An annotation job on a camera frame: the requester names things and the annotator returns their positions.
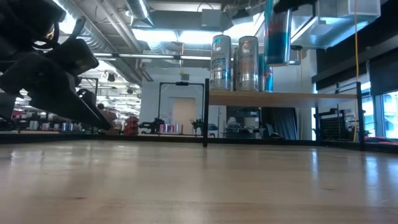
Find grey ceiling duct box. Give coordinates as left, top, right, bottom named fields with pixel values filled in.
left=200, top=8, right=223, bottom=31

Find long ceiling light tube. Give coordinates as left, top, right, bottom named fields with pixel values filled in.
left=93, top=52, right=213, bottom=61

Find beige door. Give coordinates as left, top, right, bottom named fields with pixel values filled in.
left=172, top=97, right=197, bottom=135

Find blue silver Red Bull can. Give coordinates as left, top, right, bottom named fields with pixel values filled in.
left=264, top=0, right=293, bottom=68
left=258, top=54, right=274, bottom=93

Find black portal frame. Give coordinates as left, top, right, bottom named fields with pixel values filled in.
left=157, top=81, right=205, bottom=135

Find window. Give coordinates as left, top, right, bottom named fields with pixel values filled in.
left=360, top=81, right=398, bottom=139

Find black office chair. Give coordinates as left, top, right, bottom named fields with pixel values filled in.
left=264, top=123, right=284, bottom=139

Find round silver air duct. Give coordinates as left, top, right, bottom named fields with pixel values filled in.
left=126, top=0, right=156, bottom=29

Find black monitor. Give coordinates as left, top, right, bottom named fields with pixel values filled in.
left=0, top=93, right=17, bottom=119

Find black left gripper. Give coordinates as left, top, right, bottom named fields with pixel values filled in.
left=0, top=0, right=111, bottom=131

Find large silver ventilation duct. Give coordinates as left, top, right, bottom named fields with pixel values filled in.
left=290, top=0, right=382, bottom=51

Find Celsius Arctic Vibe can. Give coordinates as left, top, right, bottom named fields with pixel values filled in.
left=210, top=34, right=233, bottom=91

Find black perforated cart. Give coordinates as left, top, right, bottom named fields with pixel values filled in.
left=313, top=108, right=351, bottom=146

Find black aluminium frame rails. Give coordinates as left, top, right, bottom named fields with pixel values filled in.
left=310, top=138, right=398, bottom=154

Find red chair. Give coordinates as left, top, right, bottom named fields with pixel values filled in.
left=124, top=115, right=140, bottom=136

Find dark curtain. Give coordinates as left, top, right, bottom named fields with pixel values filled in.
left=260, top=107, right=299, bottom=140

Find office desk with monitors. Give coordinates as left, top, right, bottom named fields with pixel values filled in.
left=225, top=106, right=262, bottom=139

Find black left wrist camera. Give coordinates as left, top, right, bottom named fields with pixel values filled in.
left=46, top=16, right=101, bottom=78

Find black roller blind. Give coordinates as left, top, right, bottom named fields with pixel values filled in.
left=368, top=54, right=398, bottom=96

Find Celsius Tropical Vibe can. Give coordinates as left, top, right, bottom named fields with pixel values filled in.
left=238, top=35, right=260, bottom=92

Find wooden shelf with black frame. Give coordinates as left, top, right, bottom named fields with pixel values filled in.
left=203, top=78, right=367, bottom=152

